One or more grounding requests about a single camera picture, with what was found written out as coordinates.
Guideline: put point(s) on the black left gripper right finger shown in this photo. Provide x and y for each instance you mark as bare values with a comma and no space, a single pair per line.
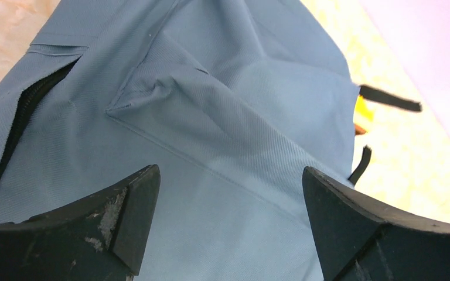
360,238

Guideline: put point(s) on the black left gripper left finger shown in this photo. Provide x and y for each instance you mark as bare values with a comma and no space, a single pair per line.
100,237

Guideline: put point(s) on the blue grey student backpack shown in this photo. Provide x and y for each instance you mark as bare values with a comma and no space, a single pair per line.
232,100

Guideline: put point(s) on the colourful sticky note stack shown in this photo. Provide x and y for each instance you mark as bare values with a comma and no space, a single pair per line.
362,117

